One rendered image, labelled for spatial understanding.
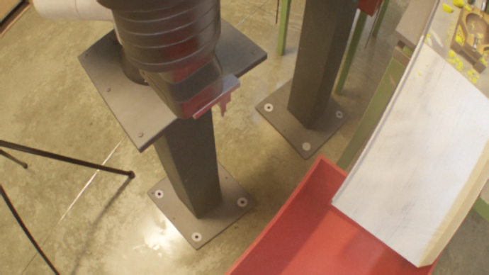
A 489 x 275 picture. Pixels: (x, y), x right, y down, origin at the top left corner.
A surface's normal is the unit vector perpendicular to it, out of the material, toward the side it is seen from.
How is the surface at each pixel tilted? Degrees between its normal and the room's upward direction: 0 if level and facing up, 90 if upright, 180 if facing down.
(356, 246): 0
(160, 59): 90
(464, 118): 30
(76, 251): 0
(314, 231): 0
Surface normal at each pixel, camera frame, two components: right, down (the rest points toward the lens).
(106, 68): 0.00, -0.40
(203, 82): 0.61, 0.50
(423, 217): -0.32, 0.00
